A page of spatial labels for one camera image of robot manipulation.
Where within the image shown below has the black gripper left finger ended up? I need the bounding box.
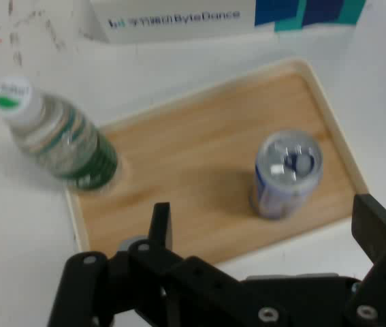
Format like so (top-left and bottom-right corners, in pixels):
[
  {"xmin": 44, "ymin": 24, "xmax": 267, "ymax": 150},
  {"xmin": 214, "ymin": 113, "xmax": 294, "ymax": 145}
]
[{"xmin": 46, "ymin": 202, "xmax": 248, "ymax": 327}]

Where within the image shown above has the blue and silver drink can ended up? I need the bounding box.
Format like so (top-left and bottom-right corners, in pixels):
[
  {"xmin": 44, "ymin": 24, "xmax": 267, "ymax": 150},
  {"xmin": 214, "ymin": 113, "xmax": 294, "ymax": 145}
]
[{"xmin": 248, "ymin": 128, "xmax": 325, "ymax": 221}]

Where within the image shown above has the wooden tray with cream rim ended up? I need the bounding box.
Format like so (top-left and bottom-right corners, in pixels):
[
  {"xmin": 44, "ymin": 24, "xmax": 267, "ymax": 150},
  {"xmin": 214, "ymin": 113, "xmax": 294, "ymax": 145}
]
[{"xmin": 65, "ymin": 57, "xmax": 370, "ymax": 266}]

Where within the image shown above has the clear green-label water bottle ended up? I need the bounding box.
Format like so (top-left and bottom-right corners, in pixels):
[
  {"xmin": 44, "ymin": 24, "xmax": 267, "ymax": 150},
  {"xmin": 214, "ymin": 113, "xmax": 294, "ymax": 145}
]
[{"xmin": 0, "ymin": 75, "xmax": 119, "ymax": 192}]

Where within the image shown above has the white and blue tissue box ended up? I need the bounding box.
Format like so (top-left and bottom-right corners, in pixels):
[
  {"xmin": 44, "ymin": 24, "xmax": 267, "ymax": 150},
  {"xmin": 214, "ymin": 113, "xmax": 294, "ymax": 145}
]
[{"xmin": 78, "ymin": 0, "xmax": 355, "ymax": 44}]

